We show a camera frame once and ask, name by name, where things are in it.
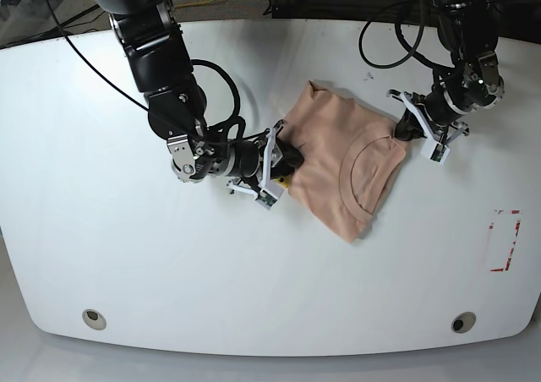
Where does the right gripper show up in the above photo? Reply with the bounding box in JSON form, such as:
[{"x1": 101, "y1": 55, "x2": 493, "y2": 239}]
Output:
[{"x1": 167, "y1": 132, "x2": 304, "y2": 183}]

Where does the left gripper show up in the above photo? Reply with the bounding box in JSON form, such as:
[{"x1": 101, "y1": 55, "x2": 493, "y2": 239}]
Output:
[{"x1": 395, "y1": 51, "x2": 505, "y2": 142}]

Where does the peach T-shirt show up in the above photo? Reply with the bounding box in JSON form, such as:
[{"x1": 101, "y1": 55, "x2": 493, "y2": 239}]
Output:
[{"x1": 280, "y1": 81, "x2": 407, "y2": 243}]

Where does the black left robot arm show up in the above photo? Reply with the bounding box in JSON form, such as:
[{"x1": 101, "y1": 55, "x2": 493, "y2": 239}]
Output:
[{"x1": 394, "y1": 0, "x2": 505, "y2": 137}]

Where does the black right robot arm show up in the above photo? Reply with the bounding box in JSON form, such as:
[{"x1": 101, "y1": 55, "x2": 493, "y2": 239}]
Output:
[{"x1": 95, "y1": 0, "x2": 303, "y2": 185}]

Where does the red tape marking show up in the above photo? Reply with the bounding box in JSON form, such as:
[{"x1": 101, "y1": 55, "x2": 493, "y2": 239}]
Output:
[{"x1": 484, "y1": 210, "x2": 522, "y2": 273}]

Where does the right table grommet hole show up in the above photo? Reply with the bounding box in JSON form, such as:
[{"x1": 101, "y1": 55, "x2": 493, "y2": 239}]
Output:
[{"x1": 451, "y1": 312, "x2": 477, "y2": 334}]

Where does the table grommet hole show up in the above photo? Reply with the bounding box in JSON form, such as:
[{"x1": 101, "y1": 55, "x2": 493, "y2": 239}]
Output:
[
  {"x1": 451, "y1": 312, "x2": 477, "y2": 334},
  {"x1": 82, "y1": 309, "x2": 107, "y2": 331}
]

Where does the left table grommet hole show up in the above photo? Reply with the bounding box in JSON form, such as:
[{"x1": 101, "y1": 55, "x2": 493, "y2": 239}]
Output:
[{"x1": 82, "y1": 309, "x2": 107, "y2": 331}]

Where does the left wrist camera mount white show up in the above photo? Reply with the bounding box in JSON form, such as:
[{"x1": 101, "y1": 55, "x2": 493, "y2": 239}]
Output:
[{"x1": 387, "y1": 89, "x2": 470, "y2": 165}]

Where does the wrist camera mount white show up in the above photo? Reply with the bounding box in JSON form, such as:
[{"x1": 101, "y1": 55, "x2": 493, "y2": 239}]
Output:
[
  {"x1": 227, "y1": 120, "x2": 285, "y2": 210},
  {"x1": 387, "y1": 89, "x2": 470, "y2": 165}
]

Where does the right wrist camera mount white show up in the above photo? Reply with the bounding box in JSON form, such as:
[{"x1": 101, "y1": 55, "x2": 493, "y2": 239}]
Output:
[{"x1": 227, "y1": 120, "x2": 285, "y2": 210}]

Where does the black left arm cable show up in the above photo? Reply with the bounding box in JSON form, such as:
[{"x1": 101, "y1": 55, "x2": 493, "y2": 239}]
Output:
[{"x1": 358, "y1": 0, "x2": 445, "y2": 77}]

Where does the yellow cable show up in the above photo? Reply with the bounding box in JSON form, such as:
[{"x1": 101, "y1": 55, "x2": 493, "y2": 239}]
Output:
[{"x1": 175, "y1": 0, "x2": 225, "y2": 11}]

